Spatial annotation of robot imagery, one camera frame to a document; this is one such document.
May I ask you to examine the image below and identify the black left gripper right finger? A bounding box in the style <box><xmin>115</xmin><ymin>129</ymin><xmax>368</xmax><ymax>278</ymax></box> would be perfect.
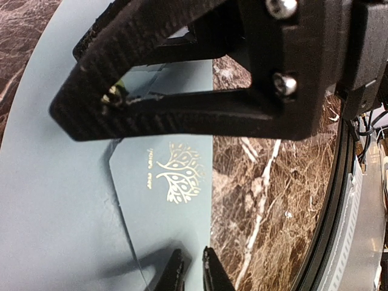
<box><xmin>202</xmin><ymin>247</ymin><xmax>235</xmax><ymax>291</ymax></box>

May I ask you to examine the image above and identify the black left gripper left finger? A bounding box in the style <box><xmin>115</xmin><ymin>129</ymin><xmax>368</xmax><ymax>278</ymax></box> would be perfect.
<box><xmin>149</xmin><ymin>248</ymin><xmax>192</xmax><ymax>291</ymax></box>

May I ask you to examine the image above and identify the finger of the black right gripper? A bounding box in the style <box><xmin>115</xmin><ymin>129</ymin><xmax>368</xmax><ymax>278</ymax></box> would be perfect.
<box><xmin>50</xmin><ymin>0</ymin><xmax>328</xmax><ymax>142</ymax></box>

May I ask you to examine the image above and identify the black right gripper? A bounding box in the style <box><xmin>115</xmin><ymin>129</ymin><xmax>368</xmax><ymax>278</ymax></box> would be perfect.
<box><xmin>315</xmin><ymin>1</ymin><xmax>387</xmax><ymax>120</ymax></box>

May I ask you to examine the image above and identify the light blue paper envelope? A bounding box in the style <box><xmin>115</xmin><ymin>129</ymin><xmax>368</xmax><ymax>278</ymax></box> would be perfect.
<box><xmin>1</xmin><ymin>1</ymin><xmax>213</xmax><ymax>290</ymax></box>

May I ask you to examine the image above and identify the round green gold seal sticker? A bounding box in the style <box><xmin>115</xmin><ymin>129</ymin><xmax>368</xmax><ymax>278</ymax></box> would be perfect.
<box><xmin>101</xmin><ymin>83</ymin><xmax>127</xmax><ymax>107</ymax></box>

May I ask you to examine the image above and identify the white slotted cable duct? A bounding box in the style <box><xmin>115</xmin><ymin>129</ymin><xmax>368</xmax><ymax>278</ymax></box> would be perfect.
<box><xmin>329</xmin><ymin>174</ymin><xmax>364</xmax><ymax>291</ymax></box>

